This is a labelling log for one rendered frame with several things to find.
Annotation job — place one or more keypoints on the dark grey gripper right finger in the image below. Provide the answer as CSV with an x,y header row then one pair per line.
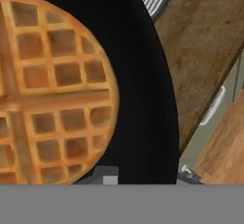
x,y
186,178

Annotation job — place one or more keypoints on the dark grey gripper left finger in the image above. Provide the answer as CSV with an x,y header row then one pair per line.
x,y
106,174

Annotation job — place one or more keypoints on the black bowl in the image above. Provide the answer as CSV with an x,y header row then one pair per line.
x,y
144,91

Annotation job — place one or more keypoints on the golden brown round waffle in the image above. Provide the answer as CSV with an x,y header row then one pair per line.
x,y
60,85

